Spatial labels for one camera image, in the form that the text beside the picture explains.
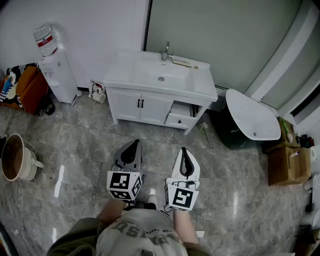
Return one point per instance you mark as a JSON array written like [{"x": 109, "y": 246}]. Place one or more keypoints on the white sink basin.
[{"x": 125, "y": 75}]

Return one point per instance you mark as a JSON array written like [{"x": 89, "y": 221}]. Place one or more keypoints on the long white box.
[{"x": 180, "y": 61}]

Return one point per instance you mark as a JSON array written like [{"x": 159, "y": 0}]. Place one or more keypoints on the white oval basin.
[{"x": 250, "y": 115}]

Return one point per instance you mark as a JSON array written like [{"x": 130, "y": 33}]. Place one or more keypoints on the person's left forearm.
[{"x": 111, "y": 212}]

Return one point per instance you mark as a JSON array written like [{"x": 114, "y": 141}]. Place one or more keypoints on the printed paper bag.
[{"x": 97, "y": 91}]

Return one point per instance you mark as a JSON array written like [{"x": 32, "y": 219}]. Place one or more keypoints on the white water dispenser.
[{"x": 60, "y": 80}]

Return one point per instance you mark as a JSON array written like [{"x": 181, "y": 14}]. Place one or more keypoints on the white vanity drawer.
[{"x": 172, "y": 120}]

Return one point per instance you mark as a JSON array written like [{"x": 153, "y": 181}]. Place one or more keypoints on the frosted glass panel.
[{"x": 212, "y": 37}]

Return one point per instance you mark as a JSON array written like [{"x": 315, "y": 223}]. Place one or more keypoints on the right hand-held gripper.
[{"x": 181, "y": 197}]

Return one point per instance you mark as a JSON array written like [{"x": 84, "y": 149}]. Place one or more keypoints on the person's white shoe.
[{"x": 152, "y": 200}]

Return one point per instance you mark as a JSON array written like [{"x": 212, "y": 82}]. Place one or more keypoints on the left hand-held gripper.
[{"x": 120, "y": 182}]

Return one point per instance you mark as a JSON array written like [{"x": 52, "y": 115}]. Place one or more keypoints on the orange sofa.
[{"x": 32, "y": 87}]

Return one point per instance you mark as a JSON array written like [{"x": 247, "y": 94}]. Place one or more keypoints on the person's right forearm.
[{"x": 185, "y": 225}]

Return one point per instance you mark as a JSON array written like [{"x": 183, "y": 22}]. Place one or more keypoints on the chrome faucet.
[{"x": 165, "y": 53}]

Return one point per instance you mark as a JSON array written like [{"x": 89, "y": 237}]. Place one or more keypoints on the striped patterned cushion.
[{"x": 10, "y": 87}]

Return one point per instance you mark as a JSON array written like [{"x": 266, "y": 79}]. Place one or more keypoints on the beige round bucket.
[{"x": 15, "y": 157}]

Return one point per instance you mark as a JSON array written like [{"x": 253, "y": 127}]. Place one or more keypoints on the clear water bottle red label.
[{"x": 46, "y": 37}]

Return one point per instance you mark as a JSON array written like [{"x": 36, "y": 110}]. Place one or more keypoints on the thin green stick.
[{"x": 203, "y": 125}]

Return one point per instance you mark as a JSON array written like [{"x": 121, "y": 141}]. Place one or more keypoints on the green toothbrush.
[{"x": 285, "y": 124}]

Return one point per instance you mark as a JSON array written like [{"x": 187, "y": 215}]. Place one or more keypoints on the thin brown strip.
[{"x": 186, "y": 65}]

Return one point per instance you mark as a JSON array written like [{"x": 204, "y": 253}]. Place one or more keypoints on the black slipper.
[{"x": 50, "y": 109}]

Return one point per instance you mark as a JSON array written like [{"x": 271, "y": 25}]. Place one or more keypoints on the large cardboard box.
[{"x": 285, "y": 167}]

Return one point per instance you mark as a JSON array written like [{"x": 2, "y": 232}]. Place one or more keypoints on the flat cardboard box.
[{"x": 283, "y": 138}]

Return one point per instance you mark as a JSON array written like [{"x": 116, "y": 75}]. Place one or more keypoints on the person's white olive-sleeved t-shirt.
[{"x": 140, "y": 235}]

